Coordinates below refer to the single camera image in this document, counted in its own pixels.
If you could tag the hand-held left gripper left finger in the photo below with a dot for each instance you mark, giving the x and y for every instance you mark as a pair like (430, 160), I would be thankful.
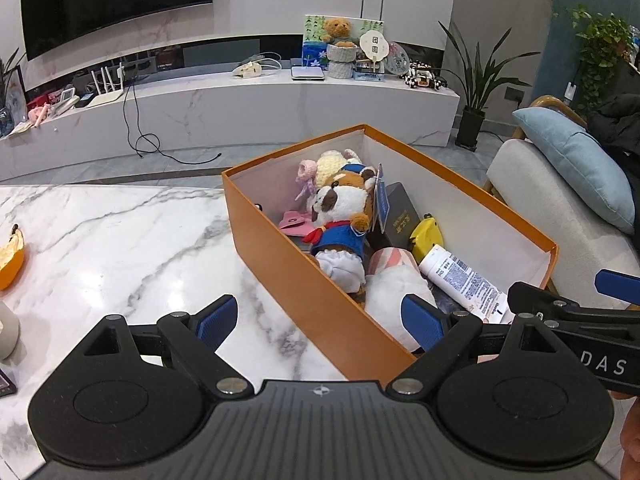
(217, 317)

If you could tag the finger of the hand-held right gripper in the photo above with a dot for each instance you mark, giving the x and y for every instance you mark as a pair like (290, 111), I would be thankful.
(620, 287)
(540, 297)

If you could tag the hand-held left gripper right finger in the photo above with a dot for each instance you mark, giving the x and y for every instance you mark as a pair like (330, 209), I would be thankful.
(424, 322)

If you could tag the white plush pink striped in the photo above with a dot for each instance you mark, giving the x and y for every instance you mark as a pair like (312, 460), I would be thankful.
(390, 290)

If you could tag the white cream tube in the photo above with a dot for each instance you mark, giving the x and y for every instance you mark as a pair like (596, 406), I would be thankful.
(460, 280)

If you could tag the yellow tape measure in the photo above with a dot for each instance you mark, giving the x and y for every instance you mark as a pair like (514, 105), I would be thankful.
(425, 235)

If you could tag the orange cardboard box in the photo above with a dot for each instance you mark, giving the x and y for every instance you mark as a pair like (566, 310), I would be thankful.
(300, 280)

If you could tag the dark grey gift box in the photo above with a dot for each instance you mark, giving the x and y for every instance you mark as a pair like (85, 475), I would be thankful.
(400, 210)

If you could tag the pink card wallet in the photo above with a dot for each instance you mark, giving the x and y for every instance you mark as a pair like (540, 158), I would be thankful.
(295, 222)

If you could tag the brown white plush dog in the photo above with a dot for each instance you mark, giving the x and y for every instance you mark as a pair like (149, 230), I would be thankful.
(340, 210)

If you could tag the cream pink crochet doll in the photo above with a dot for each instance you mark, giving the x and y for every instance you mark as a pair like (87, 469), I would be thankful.
(327, 165)

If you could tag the person's right hand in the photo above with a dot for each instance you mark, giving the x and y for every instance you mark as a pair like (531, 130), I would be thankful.
(631, 432)

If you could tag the beige wooden armchair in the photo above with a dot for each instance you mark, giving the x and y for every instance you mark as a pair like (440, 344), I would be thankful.
(540, 200)

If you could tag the light blue cushion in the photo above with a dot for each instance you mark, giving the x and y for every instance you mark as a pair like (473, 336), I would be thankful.
(575, 160)

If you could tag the black jacket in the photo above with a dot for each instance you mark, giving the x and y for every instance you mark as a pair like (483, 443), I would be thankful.
(617, 130)

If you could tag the white marble tv console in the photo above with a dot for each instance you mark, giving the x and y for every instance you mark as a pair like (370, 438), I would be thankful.
(250, 110)

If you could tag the orange peel half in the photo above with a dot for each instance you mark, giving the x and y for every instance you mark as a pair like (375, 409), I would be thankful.
(10, 270)

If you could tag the black smartphone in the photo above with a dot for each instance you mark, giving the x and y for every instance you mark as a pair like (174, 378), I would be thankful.
(6, 382)

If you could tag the tall potted plant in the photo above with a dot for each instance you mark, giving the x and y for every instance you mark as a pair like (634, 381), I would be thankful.
(475, 85)

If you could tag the hanging vine plant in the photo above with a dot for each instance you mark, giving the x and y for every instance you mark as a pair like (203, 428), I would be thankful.
(600, 45)

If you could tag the black white toy car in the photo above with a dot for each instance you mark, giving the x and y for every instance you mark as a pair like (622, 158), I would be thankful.
(425, 79)

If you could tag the white router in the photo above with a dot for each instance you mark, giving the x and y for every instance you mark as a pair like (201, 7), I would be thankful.
(105, 95)

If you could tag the white power strip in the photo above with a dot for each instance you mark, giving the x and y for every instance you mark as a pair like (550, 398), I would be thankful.
(247, 69)

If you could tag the blue flat box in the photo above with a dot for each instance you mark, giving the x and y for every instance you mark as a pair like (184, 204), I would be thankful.
(369, 76)

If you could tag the grey laptop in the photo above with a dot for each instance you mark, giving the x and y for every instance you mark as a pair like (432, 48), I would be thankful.
(307, 72)

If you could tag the small white device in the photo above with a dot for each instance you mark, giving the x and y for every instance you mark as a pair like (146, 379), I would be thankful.
(66, 102)

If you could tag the patterned round fan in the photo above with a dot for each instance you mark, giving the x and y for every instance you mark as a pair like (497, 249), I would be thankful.
(399, 60)

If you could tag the pink toy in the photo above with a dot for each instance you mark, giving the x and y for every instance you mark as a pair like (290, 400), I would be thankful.
(40, 114)

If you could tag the white round paper fan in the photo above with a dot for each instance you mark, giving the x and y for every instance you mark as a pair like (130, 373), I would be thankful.
(375, 45)

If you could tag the green blue painting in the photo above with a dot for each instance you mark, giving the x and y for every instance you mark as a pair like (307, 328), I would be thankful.
(312, 40)

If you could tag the brown teddy bear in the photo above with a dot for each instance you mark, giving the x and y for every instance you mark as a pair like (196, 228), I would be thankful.
(337, 30)

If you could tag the black television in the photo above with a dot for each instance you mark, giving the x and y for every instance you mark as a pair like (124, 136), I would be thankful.
(115, 0)

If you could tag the wall socket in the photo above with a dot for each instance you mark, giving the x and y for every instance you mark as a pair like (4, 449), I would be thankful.
(515, 94)

